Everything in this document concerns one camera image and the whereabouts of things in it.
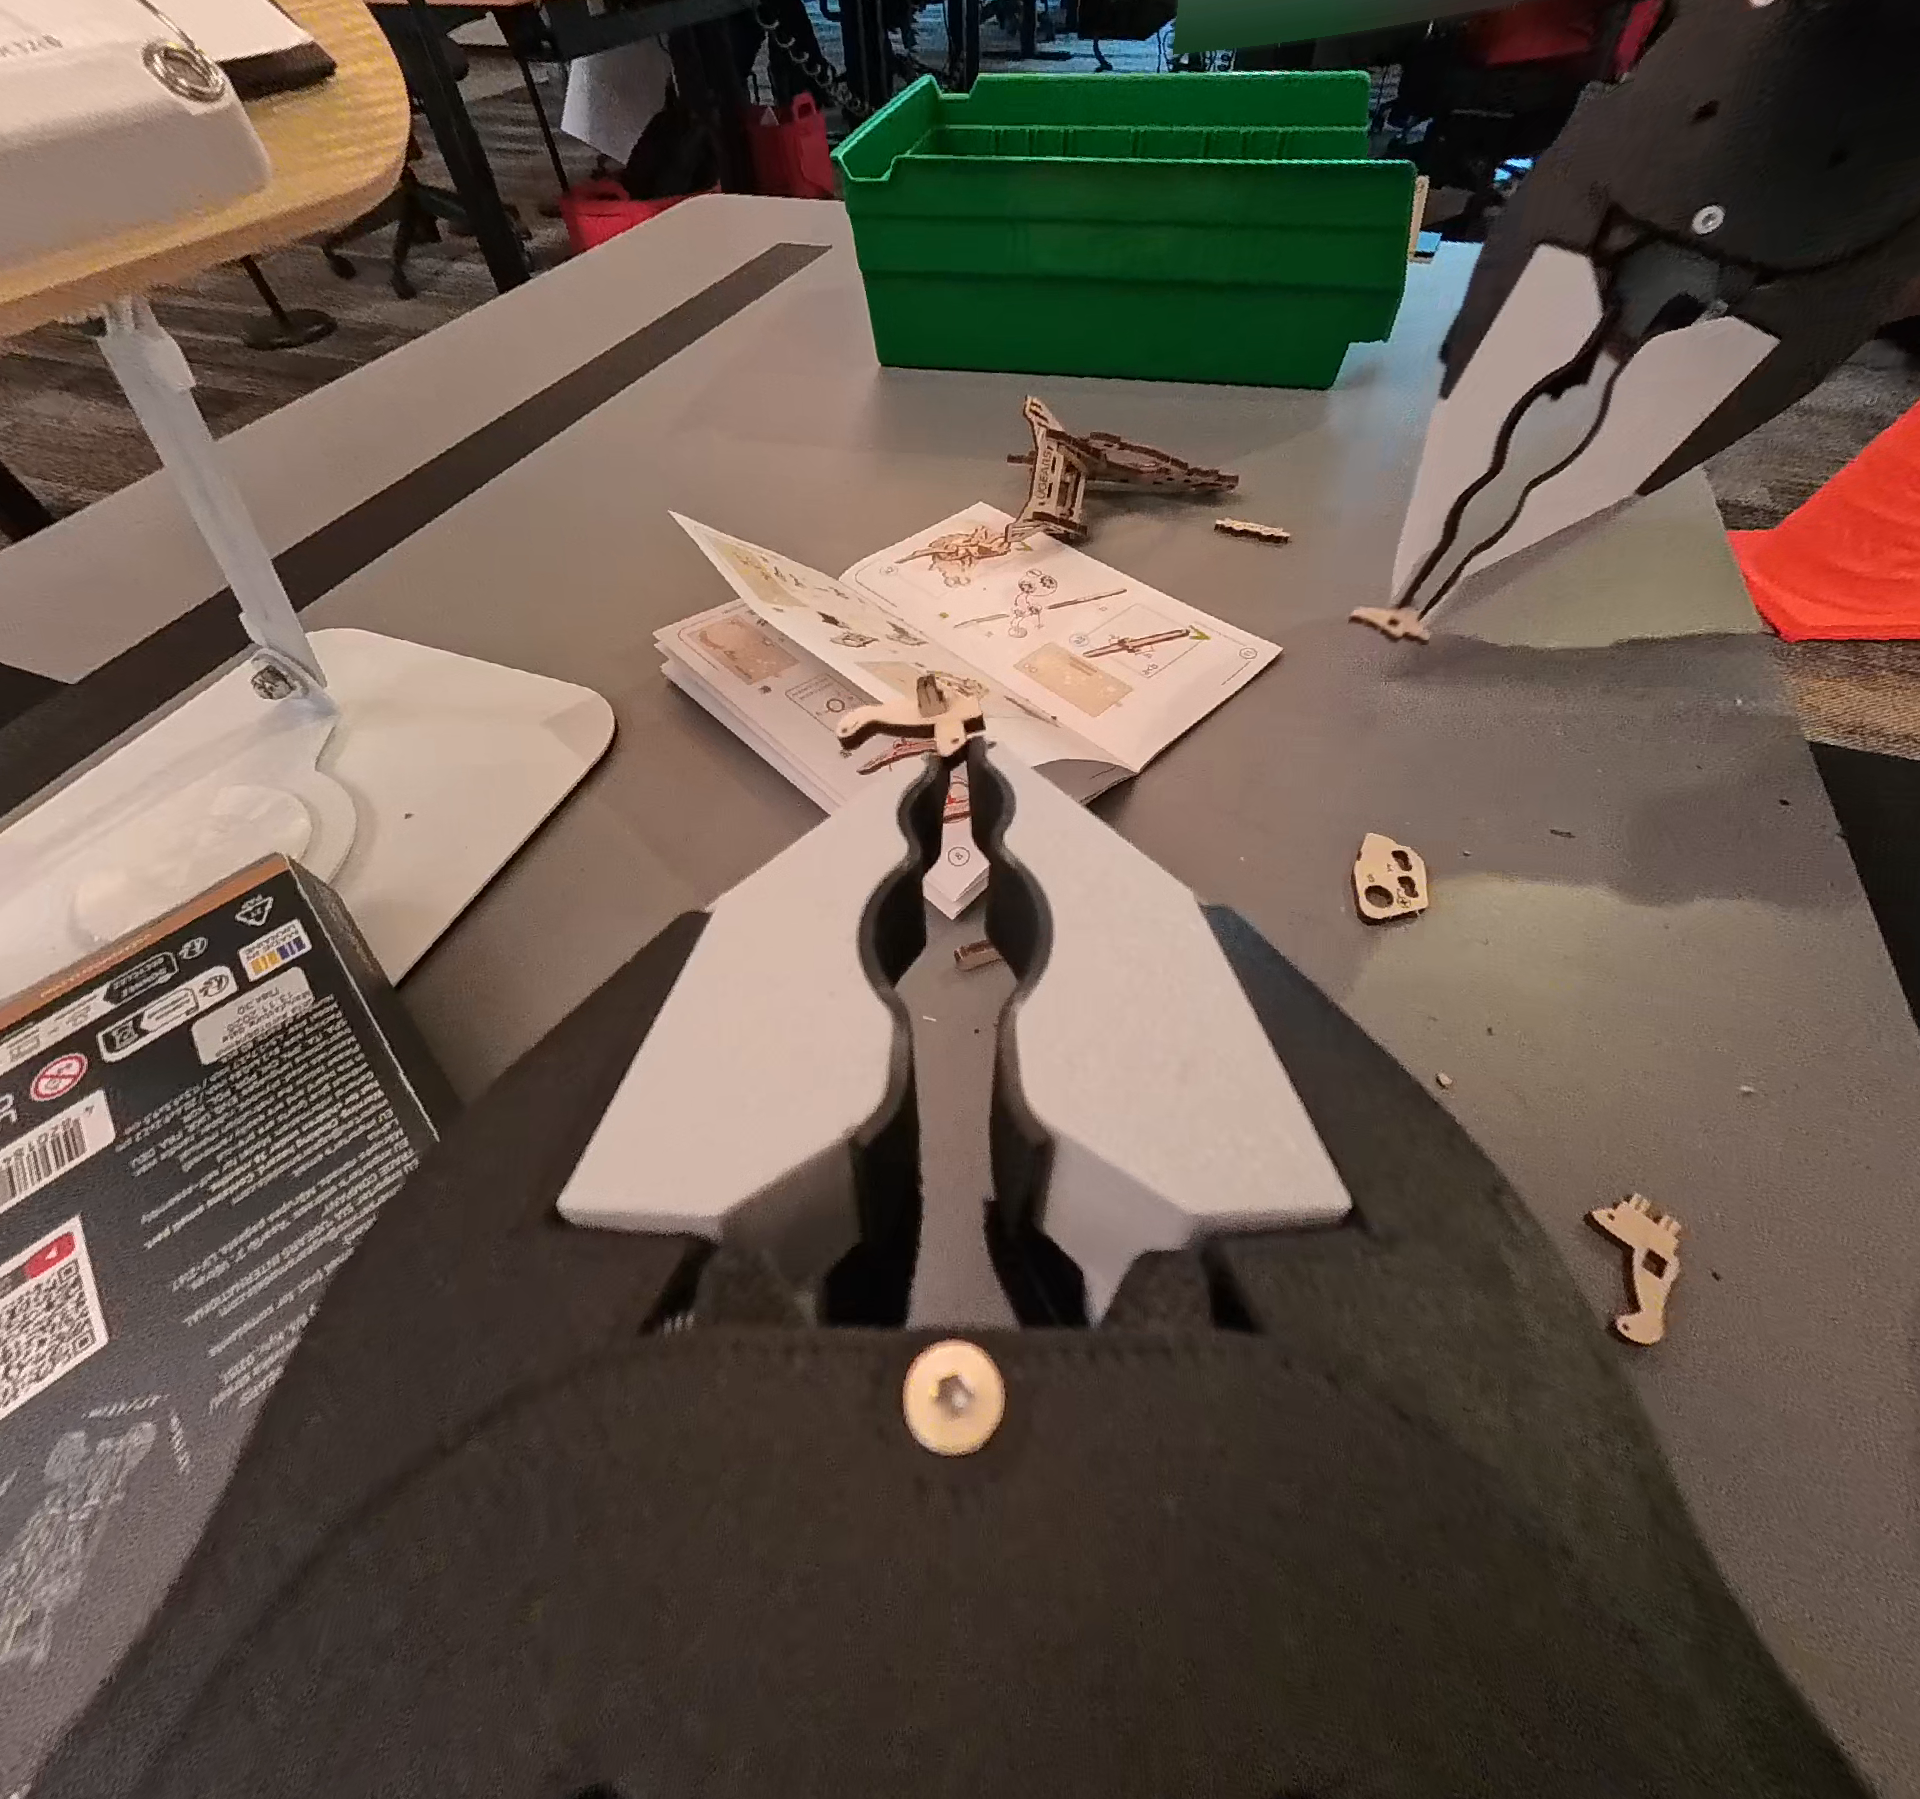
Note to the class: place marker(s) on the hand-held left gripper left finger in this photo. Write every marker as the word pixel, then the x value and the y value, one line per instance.
pixel 720 1079

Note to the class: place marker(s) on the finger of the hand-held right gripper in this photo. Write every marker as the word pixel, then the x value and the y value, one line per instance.
pixel 1650 418
pixel 1546 323

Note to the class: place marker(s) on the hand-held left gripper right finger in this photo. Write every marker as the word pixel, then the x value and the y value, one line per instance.
pixel 1185 1079

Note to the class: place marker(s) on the small wooden lever part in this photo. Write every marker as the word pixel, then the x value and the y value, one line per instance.
pixel 1387 623
pixel 1643 1259

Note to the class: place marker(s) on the wooden axle lever assembly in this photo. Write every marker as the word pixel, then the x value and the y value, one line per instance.
pixel 938 719

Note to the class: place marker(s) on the wooden model assembly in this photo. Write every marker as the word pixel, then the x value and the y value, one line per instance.
pixel 1073 472

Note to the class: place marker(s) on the tiny dark wooden piece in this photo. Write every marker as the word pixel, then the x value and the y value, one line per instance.
pixel 980 953

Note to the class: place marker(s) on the wooden plate with holes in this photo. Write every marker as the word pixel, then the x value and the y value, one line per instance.
pixel 1391 880

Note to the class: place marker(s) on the small notched wooden strip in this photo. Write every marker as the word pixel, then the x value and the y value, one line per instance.
pixel 1252 528

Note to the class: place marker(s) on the printed instruction booklet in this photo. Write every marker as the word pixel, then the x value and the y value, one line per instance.
pixel 1081 660

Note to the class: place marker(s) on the white metal stand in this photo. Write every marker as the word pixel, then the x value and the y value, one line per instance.
pixel 450 734

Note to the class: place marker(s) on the black cardboard kit box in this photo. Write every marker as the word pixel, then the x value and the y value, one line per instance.
pixel 180 1154

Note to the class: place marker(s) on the red canister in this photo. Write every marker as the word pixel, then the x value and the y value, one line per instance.
pixel 790 149

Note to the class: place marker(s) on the red bag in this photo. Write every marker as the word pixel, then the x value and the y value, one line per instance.
pixel 617 217

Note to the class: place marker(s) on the wooden board on stand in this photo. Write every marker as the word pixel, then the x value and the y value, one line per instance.
pixel 345 133

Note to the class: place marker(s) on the white electronic device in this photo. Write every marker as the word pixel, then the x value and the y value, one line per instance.
pixel 90 104

